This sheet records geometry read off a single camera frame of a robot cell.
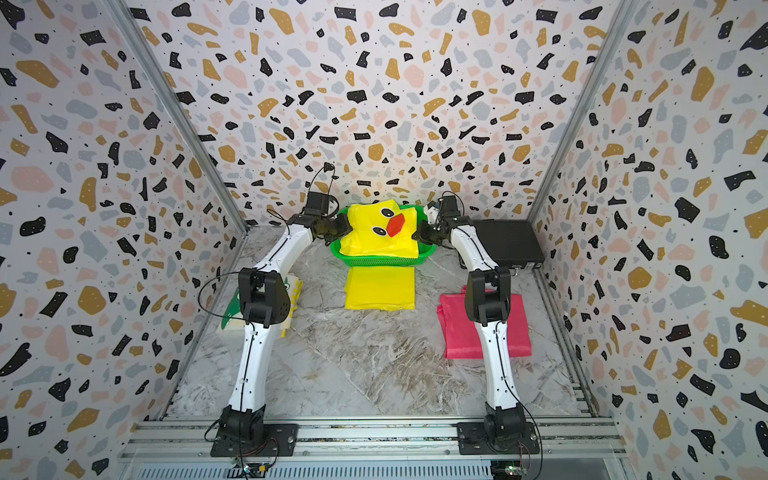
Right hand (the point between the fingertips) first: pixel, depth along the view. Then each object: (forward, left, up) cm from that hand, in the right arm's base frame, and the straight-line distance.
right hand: (414, 234), depth 105 cm
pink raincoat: (-34, -14, -9) cm, 38 cm away
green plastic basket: (+3, +12, 0) cm, 12 cm away
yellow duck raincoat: (+3, +12, 0) cm, 12 cm away
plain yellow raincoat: (-16, +11, -10) cm, 22 cm away
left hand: (+2, +20, +3) cm, 20 cm away
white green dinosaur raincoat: (-31, +55, -8) cm, 64 cm away
